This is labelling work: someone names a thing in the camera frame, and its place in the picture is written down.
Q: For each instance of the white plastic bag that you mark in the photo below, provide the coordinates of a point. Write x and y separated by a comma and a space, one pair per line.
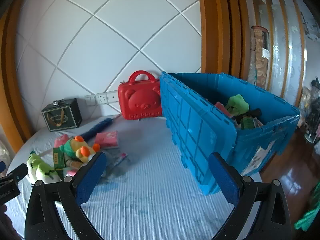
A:
4, 151

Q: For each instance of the clear plastic bag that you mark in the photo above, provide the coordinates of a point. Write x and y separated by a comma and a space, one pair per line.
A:
117, 167

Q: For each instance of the blue plastic storage crate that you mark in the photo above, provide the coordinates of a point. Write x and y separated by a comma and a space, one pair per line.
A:
262, 135

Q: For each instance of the rolled patterned rugs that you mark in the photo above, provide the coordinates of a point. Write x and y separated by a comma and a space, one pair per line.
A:
260, 55

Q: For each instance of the dark green plush toy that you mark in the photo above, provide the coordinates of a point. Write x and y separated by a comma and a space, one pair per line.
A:
236, 103

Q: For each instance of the wooden wall frame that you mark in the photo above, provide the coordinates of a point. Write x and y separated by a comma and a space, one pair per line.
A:
10, 80

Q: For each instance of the dark green gift box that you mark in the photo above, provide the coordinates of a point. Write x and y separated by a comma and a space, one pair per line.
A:
62, 117

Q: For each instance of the blue fluffy duster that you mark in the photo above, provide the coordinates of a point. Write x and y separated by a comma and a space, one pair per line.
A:
98, 127

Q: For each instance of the cloth-covered round desktop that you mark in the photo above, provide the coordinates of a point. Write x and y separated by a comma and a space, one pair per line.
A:
155, 180

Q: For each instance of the duck plush with green hat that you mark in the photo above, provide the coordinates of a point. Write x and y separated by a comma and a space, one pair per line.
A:
75, 147

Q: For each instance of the wooden slat glass partition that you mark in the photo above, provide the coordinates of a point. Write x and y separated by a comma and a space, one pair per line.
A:
282, 42

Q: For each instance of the background clutter pile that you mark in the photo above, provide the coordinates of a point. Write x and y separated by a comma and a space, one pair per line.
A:
311, 110

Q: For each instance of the pink tissue pack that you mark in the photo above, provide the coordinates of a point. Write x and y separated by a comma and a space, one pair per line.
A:
61, 141
107, 138

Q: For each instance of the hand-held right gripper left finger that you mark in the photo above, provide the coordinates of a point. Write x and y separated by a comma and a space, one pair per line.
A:
91, 177

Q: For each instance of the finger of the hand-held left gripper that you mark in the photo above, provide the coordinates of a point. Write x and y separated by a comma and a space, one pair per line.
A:
17, 171

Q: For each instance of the white five-hole wall socket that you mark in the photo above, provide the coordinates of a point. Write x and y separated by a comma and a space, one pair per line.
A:
101, 98

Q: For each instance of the red bear carry case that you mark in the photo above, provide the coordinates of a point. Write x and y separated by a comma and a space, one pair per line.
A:
140, 100

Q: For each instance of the small green carton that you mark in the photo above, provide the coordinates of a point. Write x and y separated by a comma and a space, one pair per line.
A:
58, 158

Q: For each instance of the light green frog plush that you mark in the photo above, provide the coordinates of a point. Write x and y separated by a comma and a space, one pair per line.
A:
40, 167

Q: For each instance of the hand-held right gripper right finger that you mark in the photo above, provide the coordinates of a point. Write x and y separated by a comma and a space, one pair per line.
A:
223, 180

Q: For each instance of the green cloth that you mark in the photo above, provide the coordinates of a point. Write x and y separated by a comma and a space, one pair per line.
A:
308, 217

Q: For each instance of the wooden door frame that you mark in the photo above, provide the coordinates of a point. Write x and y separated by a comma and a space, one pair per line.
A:
217, 30

